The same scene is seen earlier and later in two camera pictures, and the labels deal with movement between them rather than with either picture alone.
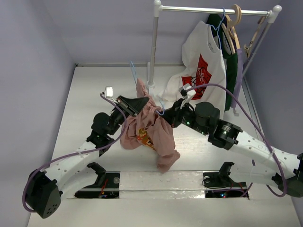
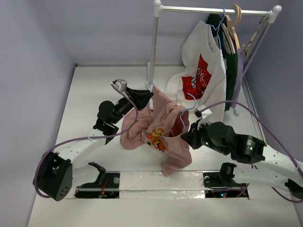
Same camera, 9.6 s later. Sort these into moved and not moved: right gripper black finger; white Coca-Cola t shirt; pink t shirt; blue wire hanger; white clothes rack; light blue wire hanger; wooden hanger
Moved: pink t shirt; light blue wire hanger; right gripper black finger
Not moved: blue wire hanger; white Coca-Cola t shirt; white clothes rack; wooden hanger
